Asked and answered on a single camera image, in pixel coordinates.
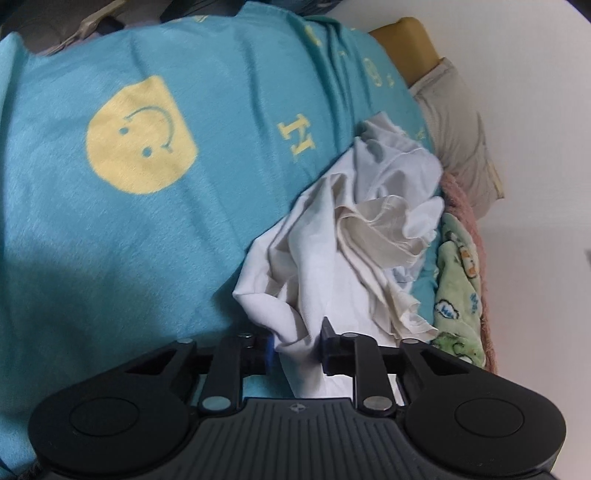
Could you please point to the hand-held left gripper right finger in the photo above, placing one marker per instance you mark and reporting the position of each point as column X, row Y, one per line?
column 327, row 348

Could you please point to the grey pillow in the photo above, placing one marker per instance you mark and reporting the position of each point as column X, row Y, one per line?
column 461, row 129

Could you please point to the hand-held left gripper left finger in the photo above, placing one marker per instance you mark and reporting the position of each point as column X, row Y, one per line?
column 269, row 353

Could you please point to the pink fuzzy blanket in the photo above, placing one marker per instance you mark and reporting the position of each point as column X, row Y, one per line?
column 466, row 230

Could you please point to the mustard yellow cushion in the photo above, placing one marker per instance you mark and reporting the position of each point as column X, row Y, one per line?
column 406, row 44

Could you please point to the white shirt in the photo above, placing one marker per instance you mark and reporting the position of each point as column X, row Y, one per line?
column 360, row 230

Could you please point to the green frog print blanket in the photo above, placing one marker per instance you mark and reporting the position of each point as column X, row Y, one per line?
column 457, row 286

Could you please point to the teal smiley print bed sheet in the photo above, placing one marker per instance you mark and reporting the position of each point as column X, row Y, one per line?
column 184, row 161

